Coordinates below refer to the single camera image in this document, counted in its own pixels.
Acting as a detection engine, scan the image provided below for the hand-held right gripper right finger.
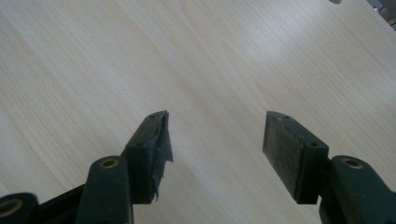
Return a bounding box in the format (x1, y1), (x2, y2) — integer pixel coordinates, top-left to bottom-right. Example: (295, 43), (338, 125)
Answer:
(262, 110), (331, 205)

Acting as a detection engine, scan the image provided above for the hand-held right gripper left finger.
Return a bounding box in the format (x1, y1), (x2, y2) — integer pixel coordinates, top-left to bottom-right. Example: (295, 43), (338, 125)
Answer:
(120, 110), (174, 205)

